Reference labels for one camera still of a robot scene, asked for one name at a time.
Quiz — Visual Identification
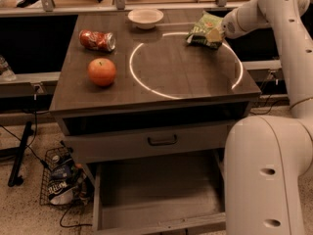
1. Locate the red soda can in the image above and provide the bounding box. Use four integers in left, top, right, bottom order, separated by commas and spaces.
78, 29, 115, 52

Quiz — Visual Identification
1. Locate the black and white chip bag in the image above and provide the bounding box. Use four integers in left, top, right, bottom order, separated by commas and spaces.
48, 180, 73, 206

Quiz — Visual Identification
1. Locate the green jalapeno chip bag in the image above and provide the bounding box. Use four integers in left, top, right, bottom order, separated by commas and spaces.
186, 12, 224, 49

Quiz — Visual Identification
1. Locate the red apple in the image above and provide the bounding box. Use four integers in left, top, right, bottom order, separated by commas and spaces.
87, 58, 116, 87

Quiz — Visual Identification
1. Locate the black wire basket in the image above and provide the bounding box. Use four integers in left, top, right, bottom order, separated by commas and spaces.
39, 146, 89, 208

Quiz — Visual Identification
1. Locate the grey drawer cabinet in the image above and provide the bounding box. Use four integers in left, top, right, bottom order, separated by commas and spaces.
49, 9, 262, 235

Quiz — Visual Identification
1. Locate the open grey lower drawer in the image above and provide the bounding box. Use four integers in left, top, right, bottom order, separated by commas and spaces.
93, 151, 226, 235

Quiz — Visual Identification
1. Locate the closed grey top drawer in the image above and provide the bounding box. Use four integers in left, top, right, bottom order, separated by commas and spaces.
65, 120, 235, 164

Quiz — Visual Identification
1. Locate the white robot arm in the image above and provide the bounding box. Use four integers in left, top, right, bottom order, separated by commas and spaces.
221, 0, 313, 235

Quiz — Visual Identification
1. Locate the white bowl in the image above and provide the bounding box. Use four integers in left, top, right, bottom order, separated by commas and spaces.
128, 9, 163, 29

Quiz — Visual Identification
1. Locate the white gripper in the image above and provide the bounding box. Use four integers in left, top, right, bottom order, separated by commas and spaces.
206, 9, 242, 43

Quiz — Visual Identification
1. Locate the black drawer handle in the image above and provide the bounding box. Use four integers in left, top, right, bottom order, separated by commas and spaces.
147, 134, 178, 147

